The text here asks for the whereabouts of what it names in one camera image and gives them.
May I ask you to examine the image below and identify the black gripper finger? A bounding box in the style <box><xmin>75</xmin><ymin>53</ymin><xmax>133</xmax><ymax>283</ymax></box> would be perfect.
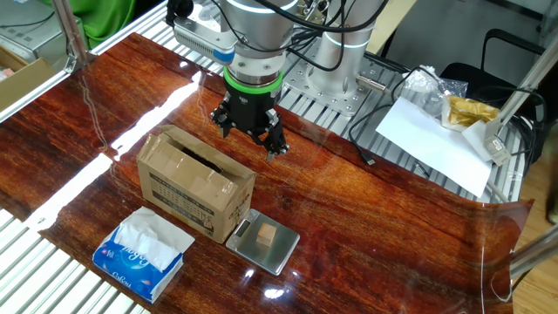
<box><xmin>210</xmin><ymin>98</ymin><xmax>239</xmax><ymax>140</ymax></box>
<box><xmin>251</xmin><ymin>107</ymin><xmax>290</xmax><ymax>163</ymax></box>

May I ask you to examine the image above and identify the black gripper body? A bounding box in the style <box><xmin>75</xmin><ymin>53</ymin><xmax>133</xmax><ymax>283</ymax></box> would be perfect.
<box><xmin>225</xmin><ymin>89</ymin><xmax>281</xmax><ymax>134</ymax></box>

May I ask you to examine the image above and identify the brown cardboard box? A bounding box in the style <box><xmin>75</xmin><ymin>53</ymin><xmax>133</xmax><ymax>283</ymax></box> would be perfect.
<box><xmin>136</xmin><ymin>124</ymin><xmax>257</xmax><ymax>244</ymax></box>

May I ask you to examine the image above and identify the open cardboard storage box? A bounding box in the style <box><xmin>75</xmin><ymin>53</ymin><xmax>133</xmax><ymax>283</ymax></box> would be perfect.
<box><xmin>0</xmin><ymin>45</ymin><xmax>58</xmax><ymax>113</ymax></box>

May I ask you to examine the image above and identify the small wooden cube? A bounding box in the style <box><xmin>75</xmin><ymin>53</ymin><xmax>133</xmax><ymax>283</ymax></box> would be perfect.
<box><xmin>255</xmin><ymin>222</ymin><xmax>277</xmax><ymax>248</ymax></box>

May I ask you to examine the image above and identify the silver digital kitchen scale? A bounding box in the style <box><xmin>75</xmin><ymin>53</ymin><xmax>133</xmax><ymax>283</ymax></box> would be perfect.
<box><xmin>225</xmin><ymin>208</ymin><xmax>302</xmax><ymax>276</ymax></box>

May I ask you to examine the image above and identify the wood grain table mat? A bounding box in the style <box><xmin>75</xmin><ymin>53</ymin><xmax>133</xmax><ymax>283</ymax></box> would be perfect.
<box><xmin>0</xmin><ymin>32</ymin><xmax>204</xmax><ymax>223</ymax></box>
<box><xmin>38</xmin><ymin>69</ymin><xmax>535</xmax><ymax>314</ymax></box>

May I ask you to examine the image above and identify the white paper sheet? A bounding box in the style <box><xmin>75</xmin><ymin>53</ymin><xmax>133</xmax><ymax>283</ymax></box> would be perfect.
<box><xmin>375</xmin><ymin>95</ymin><xmax>493</xmax><ymax>199</ymax></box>

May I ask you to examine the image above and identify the clear plastic bag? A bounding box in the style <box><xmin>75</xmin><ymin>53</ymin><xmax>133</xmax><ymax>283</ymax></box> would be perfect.
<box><xmin>399</xmin><ymin>65</ymin><xmax>470</xmax><ymax>119</ymax></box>

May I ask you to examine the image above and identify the green cloth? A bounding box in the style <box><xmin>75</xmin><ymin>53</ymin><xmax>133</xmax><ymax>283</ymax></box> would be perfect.
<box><xmin>41</xmin><ymin>0</ymin><xmax>136</xmax><ymax>49</ymax></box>

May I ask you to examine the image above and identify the beige panel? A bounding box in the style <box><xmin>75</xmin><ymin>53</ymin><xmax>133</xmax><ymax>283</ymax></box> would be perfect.
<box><xmin>365</xmin><ymin>0</ymin><xmax>419</xmax><ymax>56</ymax></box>

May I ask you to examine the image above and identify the blue tissue pack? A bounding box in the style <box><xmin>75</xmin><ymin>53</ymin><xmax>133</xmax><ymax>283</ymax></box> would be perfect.
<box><xmin>92</xmin><ymin>206</ymin><xmax>196</xmax><ymax>304</ymax></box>

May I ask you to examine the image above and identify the yellow snack packet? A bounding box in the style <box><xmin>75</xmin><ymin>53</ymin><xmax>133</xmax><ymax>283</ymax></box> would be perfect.
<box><xmin>440</xmin><ymin>94</ymin><xmax>500</xmax><ymax>133</ymax></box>

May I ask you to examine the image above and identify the black chair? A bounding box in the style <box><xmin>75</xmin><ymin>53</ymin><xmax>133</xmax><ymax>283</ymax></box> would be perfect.
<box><xmin>439</xmin><ymin>28</ymin><xmax>558</xmax><ymax>162</ymax></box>

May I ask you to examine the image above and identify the grey metal machine case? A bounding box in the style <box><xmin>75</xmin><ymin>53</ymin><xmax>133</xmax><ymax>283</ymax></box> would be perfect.
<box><xmin>0</xmin><ymin>0</ymin><xmax>86</xmax><ymax>66</ymax></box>

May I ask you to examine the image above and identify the white labelled adapter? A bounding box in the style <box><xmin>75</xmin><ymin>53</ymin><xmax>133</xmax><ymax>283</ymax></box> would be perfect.
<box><xmin>482</xmin><ymin>117</ymin><xmax>514</xmax><ymax>167</ymax></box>

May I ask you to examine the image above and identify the green flange ring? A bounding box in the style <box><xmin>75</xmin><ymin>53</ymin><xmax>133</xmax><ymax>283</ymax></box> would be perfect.
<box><xmin>222</xmin><ymin>65</ymin><xmax>284</xmax><ymax>96</ymax></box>

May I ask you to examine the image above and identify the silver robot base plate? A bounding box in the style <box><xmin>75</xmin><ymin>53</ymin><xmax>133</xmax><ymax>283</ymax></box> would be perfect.
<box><xmin>282</xmin><ymin>41</ymin><xmax>409</xmax><ymax>118</ymax></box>

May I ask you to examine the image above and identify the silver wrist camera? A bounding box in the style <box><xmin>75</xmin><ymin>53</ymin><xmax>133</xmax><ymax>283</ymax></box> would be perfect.
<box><xmin>172</xmin><ymin>15</ymin><xmax>239</xmax><ymax>66</ymax></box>

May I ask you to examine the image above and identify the black USB cable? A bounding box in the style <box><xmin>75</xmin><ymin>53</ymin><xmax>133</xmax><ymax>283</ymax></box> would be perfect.
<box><xmin>347</xmin><ymin>65</ymin><xmax>441</xmax><ymax>167</ymax></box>

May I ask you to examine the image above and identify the aluminium frame post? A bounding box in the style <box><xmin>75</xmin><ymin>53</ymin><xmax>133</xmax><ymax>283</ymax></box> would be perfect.
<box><xmin>490</xmin><ymin>41</ymin><xmax>558</xmax><ymax>132</ymax></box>
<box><xmin>508</xmin><ymin>235</ymin><xmax>558</xmax><ymax>281</ymax></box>
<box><xmin>51</xmin><ymin>0</ymin><xmax>91</xmax><ymax>73</ymax></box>

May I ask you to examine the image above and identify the aluminium table edge rail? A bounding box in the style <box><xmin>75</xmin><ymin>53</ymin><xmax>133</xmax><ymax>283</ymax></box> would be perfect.
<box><xmin>0</xmin><ymin>2</ymin><xmax>169</xmax><ymax>126</ymax></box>

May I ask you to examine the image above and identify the black cable bundle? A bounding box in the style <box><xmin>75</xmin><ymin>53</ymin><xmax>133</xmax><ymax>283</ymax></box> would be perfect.
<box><xmin>473</xmin><ymin>85</ymin><xmax>548</xmax><ymax>175</ymax></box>

